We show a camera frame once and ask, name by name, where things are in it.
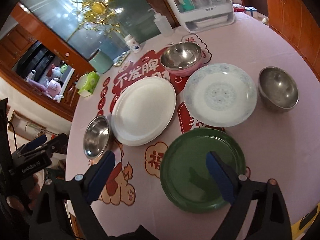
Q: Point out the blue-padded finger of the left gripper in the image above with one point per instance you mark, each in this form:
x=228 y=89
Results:
x=32 y=145

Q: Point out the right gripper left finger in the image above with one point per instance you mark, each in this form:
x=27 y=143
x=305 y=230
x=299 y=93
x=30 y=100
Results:
x=86 y=188

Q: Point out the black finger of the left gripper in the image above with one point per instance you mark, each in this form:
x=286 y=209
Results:
x=52 y=146

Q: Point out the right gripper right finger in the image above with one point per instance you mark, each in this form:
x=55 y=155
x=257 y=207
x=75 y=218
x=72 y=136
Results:
x=235 y=189

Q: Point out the wide shallow steel bowl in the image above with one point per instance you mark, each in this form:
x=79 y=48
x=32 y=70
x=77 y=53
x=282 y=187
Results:
x=97 y=137

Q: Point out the dark green plate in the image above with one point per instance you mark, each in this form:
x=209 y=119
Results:
x=184 y=176

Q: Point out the blue patterned white plate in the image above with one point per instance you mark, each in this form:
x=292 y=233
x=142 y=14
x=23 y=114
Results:
x=220 y=95

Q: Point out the deep steel bowl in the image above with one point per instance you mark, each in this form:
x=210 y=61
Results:
x=277 y=89

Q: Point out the pink steel-lined bowl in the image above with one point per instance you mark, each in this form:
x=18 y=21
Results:
x=182 y=59

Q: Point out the person's left hand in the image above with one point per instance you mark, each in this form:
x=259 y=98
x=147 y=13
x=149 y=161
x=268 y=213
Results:
x=23 y=197

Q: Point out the pink plush toy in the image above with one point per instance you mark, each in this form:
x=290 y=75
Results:
x=50 y=82

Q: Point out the green tissue pack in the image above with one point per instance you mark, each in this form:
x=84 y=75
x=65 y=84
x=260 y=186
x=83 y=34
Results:
x=87 y=84

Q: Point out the yellow chair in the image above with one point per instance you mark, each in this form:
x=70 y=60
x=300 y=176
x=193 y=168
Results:
x=300 y=228

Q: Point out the teal ceramic cup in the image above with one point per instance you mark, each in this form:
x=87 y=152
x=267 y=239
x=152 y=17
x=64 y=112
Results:
x=100 y=61

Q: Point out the pink printed tablecloth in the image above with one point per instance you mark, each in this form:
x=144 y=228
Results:
x=284 y=147

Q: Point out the small white pill bottle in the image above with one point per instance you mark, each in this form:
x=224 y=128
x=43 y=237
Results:
x=132 y=43

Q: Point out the glass door gold ornament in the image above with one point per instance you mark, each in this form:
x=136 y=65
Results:
x=89 y=25

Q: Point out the white squeeze bottle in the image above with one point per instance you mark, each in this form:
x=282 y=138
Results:
x=162 y=23

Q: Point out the white clear-lid storage box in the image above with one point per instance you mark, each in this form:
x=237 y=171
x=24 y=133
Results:
x=200 y=15

